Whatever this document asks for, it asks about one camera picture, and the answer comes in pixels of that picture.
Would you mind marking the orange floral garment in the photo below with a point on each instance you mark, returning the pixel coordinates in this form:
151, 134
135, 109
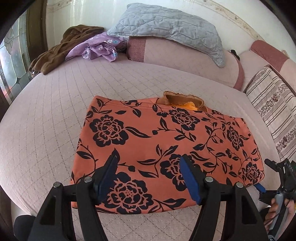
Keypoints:
143, 143

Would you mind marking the small black object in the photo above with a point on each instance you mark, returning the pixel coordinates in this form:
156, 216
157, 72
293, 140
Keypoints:
234, 53

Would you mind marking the striped floral pillow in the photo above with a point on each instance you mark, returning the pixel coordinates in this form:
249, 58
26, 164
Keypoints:
270, 104

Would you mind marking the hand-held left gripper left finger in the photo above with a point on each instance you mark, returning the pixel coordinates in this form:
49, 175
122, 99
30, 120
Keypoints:
107, 176

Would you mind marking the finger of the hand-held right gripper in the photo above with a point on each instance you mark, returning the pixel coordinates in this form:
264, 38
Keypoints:
260, 188
271, 164

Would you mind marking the pink quilted bedspread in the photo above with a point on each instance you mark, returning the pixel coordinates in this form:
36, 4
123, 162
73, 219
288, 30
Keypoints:
57, 104

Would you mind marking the grey quilted pillow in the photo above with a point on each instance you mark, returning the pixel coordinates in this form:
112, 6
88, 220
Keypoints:
166, 25

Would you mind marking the pink bolster cushion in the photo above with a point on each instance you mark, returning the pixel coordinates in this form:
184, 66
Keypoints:
185, 58
261, 47

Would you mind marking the brown garment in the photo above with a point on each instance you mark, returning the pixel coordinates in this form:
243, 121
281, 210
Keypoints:
53, 53

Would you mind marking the person's right hand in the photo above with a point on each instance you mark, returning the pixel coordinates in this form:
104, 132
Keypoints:
271, 213

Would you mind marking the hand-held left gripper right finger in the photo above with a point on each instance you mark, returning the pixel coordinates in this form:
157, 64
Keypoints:
190, 178

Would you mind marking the stained glass door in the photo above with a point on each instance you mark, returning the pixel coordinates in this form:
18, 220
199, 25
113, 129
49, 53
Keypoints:
13, 58

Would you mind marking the purple floral garment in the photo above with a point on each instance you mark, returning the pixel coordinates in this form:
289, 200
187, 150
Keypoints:
101, 46

